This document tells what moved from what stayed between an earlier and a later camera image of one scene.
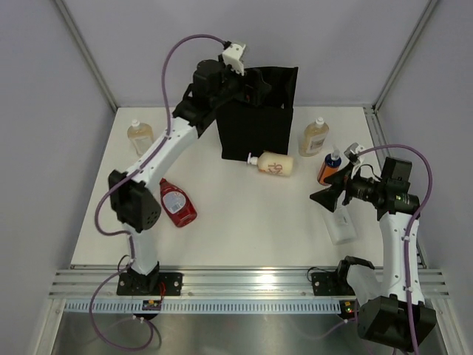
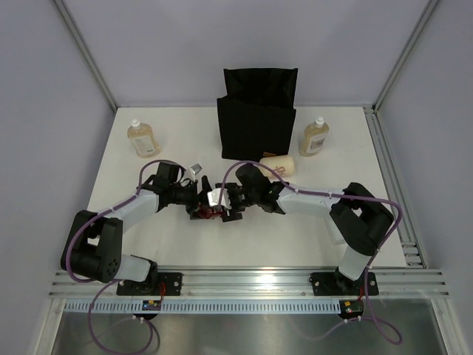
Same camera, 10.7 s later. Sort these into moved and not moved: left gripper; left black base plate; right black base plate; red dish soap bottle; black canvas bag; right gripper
Moved: right gripper; left gripper; red dish soap bottle
Not moved: black canvas bag; left black base plate; right black base plate
